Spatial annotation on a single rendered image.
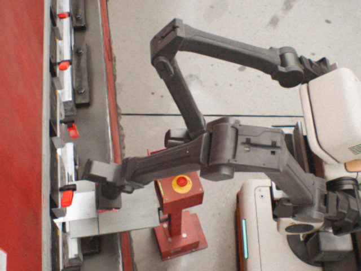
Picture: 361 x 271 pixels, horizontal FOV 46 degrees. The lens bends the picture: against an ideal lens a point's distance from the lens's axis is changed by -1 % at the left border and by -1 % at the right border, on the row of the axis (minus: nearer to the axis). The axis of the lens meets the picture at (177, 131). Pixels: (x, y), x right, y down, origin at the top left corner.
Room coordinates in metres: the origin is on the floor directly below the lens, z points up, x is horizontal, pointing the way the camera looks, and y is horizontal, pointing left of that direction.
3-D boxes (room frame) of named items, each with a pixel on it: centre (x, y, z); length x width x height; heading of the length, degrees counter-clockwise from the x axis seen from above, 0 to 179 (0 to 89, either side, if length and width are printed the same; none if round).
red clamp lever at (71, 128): (0.63, 0.30, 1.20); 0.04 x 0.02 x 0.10; 100
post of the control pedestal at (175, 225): (0.70, 0.00, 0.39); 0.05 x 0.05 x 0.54; 18
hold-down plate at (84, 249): (0.51, 0.29, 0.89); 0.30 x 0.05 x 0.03; 10
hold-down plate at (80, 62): (1.07, 0.38, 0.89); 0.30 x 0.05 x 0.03; 10
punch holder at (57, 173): (0.44, 0.33, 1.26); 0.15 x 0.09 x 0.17; 10
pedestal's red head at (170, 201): (0.70, 0.00, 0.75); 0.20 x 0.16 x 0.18; 18
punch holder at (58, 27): (1.03, 0.43, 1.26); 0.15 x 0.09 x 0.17; 10
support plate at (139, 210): (0.49, 0.19, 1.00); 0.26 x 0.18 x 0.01; 100
